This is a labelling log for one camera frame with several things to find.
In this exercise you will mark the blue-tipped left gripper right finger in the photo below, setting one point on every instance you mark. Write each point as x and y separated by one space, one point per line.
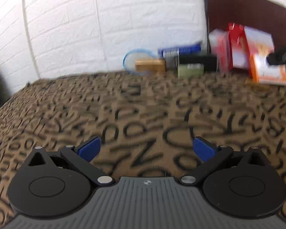
211 157

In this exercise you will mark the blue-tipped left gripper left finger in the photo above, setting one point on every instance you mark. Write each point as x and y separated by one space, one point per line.
79 157

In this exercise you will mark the orange white medicine box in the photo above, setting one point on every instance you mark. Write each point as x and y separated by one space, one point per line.
263 73

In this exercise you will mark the letter-patterned brown tablecloth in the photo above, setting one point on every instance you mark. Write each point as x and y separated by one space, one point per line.
146 123

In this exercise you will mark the black cardboard box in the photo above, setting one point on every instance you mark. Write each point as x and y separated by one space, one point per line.
209 62

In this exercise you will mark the blue rimmed round sieve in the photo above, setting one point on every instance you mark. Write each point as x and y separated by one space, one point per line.
137 54

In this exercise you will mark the red white gift box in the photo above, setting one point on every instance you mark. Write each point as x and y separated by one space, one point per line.
234 47

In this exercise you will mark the blue cigarette-style box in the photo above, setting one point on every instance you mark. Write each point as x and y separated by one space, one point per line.
179 50

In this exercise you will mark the small tan wooden box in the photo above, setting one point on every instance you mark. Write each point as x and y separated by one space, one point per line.
153 66

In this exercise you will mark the dark brown wooden board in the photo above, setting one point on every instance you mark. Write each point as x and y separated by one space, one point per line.
263 15

